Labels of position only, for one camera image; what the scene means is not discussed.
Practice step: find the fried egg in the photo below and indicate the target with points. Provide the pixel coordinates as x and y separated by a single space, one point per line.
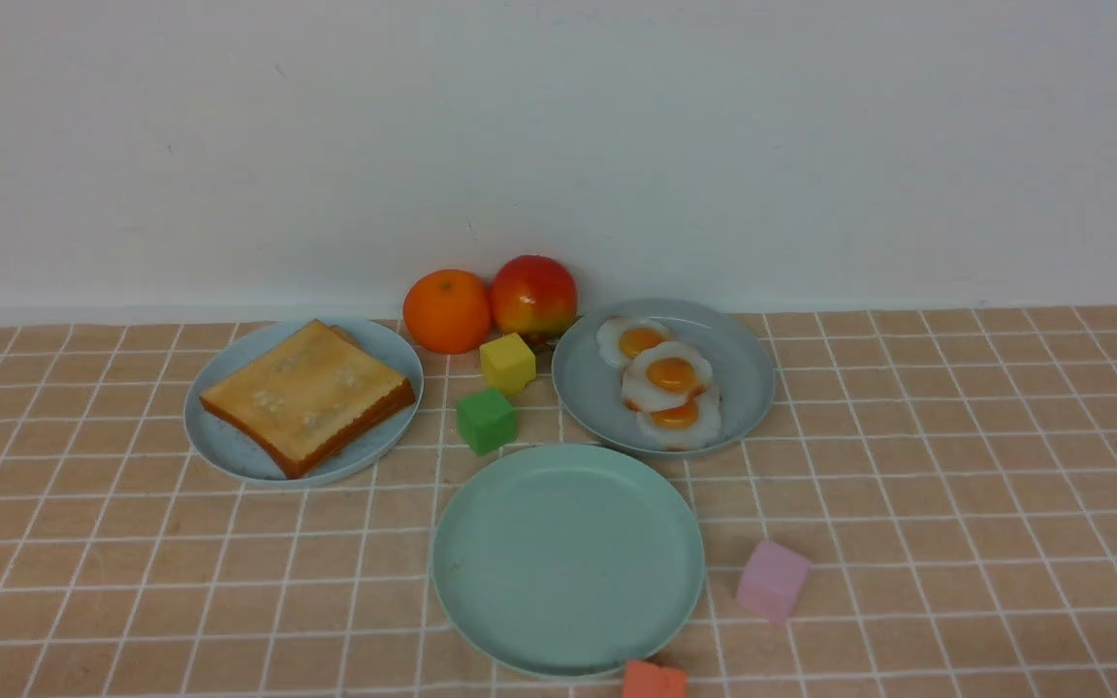
693 425
622 338
665 376

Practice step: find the toast slice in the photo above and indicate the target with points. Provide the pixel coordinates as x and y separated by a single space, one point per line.
309 397

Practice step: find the grey blue egg plate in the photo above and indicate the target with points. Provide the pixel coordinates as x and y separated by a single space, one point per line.
587 387

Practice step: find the yellow foam cube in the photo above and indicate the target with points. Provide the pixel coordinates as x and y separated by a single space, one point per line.
508 363

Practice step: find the red yellow apple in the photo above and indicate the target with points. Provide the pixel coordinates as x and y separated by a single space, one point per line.
534 297

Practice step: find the green foam cube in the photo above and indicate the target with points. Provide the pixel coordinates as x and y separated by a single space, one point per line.
487 421

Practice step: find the orange fruit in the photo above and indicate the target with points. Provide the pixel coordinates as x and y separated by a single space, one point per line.
448 312

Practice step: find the teal centre plate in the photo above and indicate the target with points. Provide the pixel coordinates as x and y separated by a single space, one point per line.
565 561

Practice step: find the pink foam cube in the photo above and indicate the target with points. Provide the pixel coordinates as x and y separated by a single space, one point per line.
772 581

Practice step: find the orange red foam cube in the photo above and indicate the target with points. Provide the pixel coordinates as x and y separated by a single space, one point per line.
643 679

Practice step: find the light blue left plate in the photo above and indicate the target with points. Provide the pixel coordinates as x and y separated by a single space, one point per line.
236 454

